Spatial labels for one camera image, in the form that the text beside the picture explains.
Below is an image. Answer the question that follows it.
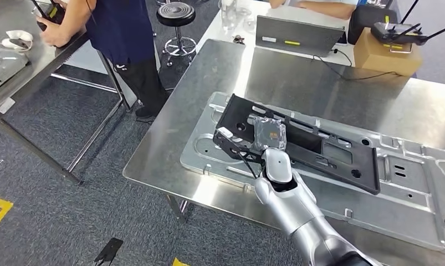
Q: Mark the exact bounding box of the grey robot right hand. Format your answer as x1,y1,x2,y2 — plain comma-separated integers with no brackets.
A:
248,114,288,152

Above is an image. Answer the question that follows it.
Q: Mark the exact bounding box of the black plastic slotted panel part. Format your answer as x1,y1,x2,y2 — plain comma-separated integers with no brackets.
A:
214,93,381,196

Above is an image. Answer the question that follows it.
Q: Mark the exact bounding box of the stainless steel workbench table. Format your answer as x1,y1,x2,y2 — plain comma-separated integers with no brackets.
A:
0,0,131,186
122,38,445,266

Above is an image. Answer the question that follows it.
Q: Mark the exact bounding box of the white desk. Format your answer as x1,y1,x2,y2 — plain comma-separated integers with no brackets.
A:
196,0,357,68

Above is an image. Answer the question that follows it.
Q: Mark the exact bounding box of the clear glass cup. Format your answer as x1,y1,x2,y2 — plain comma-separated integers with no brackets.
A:
221,0,238,31

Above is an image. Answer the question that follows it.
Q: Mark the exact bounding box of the brown cardboard box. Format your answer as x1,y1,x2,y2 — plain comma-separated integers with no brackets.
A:
353,27,423,78

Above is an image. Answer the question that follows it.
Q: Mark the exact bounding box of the person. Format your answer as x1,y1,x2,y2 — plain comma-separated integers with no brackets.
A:
268,0,360,21
35,0,170,119

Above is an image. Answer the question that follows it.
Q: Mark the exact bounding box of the stamped sheet metal panel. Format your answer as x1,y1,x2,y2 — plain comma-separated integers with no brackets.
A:
0,51,30,97
180,91,445,254

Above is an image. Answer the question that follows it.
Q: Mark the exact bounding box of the chrome base stool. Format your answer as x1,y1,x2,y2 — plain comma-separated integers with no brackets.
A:
156,2,198,68

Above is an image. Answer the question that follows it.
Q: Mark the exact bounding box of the black antenna remote controller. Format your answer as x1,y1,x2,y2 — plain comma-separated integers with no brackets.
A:
371,0,445,47

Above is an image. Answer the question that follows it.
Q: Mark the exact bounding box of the black flat plate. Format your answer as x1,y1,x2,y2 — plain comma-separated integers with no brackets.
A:
94,237,125,266

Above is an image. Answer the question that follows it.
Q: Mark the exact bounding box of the black handheld controller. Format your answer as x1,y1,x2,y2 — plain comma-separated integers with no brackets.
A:
30,0,66,32

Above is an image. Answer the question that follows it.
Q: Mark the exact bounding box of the white headset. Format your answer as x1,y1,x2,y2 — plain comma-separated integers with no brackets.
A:
1,30,34,52

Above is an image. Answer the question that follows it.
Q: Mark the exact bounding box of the black camera cable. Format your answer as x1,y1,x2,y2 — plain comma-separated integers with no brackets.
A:
241,149,260,181

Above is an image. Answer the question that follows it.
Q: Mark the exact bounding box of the black camera bracket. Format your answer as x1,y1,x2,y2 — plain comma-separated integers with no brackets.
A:
212,129,267,170

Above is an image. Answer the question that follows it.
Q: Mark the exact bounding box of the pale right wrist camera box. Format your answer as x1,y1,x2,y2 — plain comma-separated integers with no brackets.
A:
217,126,234,140

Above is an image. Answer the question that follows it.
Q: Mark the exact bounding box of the thin black cable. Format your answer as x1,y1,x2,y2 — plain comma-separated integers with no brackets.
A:
312,48,399,81

